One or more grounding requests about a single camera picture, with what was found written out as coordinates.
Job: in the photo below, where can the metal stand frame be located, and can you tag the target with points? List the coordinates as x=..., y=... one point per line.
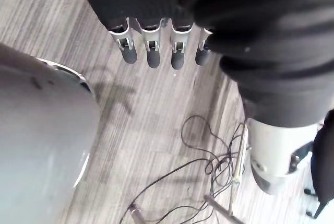
x=238, y=171

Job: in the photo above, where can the silver robot leg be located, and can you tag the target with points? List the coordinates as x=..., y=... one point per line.
x=39, y=135

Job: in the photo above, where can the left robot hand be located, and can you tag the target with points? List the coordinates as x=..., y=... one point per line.
x=235, y=7

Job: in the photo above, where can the black office chair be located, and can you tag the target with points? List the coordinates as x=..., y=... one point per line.
x=323, y=161

